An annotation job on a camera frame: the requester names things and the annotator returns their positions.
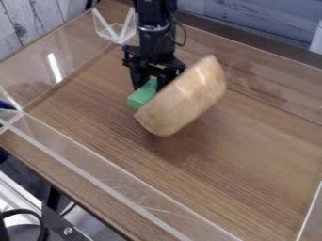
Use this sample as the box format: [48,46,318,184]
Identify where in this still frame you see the green rectangular block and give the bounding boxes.
[127,77,158,109]

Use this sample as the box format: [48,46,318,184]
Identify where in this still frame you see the black cable lower left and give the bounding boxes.
[0,208,48,241]

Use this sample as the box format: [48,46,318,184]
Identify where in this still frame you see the brown wooden bowl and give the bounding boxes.
[135,55,226,137]

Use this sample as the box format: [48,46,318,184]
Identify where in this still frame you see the clear acrylic tray wall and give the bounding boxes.
[0,14,322,241]

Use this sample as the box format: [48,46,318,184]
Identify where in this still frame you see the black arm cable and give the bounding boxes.
[167,17,188,48]

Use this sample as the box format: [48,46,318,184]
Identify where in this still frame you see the black metal table bracket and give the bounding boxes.
[41,187,94,241]

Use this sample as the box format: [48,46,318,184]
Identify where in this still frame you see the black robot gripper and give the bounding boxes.
[122,26,184,91]

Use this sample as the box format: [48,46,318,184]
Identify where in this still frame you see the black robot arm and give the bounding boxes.
[122,0,186,90]

